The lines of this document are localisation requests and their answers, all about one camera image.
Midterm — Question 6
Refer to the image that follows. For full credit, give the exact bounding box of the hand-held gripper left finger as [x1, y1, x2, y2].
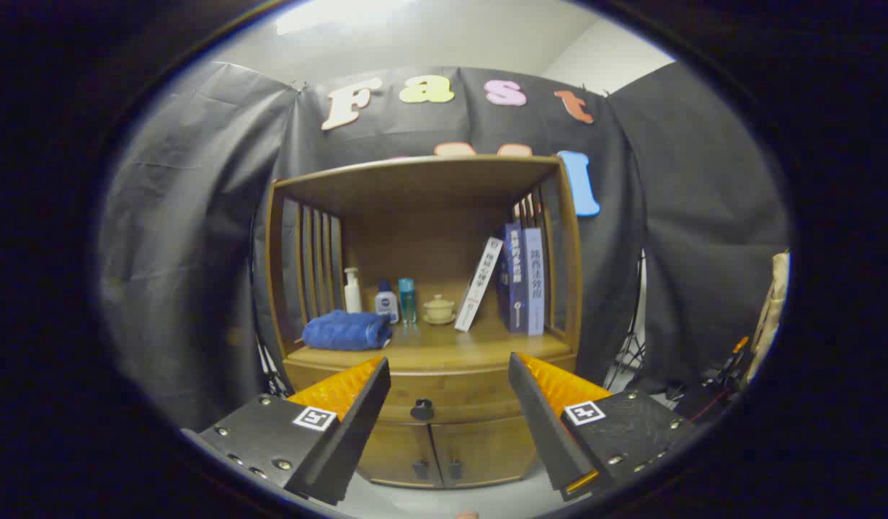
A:
[181, 355, 391, 507]

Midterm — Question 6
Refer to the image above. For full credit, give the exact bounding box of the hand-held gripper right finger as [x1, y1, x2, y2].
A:
[507, 352, 697, 502]

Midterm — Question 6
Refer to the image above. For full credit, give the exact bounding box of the wooden drawer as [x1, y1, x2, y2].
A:
[282, 353, 579, 426]

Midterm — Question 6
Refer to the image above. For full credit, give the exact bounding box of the wooden cabinet door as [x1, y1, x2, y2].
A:
[356, 424, 445, 489]
[430, 417, 542, 488]

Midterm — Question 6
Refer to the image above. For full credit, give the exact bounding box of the wooden countertop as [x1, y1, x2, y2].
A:
[285, 324, 574, 372]

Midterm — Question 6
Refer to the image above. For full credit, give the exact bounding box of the wooden cabinet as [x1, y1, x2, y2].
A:
[265, 154, 583, 489]

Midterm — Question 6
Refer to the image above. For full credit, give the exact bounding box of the blue folded towel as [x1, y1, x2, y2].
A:
[302, 310, 393, 352]

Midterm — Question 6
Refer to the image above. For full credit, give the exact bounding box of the black tripod stand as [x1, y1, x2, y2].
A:
[604, 249, 647, 394]

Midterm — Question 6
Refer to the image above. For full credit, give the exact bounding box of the white bottle with blue cap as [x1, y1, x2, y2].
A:
[375, 281, 400, 325]

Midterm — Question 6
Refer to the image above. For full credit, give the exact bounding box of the white pump bottle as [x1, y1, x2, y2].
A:
[343, 267, 363, 314]

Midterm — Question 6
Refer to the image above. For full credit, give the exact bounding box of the pale lavender book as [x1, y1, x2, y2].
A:
[523, 228, 546, 337]

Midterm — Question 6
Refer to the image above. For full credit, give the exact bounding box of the dark blue book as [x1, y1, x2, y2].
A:
[496, 223, 529, 334]

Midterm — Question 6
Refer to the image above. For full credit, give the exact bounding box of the white book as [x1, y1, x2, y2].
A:
[454, 237, 504, 333]

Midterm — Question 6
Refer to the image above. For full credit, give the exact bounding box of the beige lidded teacup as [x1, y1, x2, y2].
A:
[422, 293, 458, 325]

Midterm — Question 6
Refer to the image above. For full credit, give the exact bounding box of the beige object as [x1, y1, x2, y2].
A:
[747, 251, 791, 383]

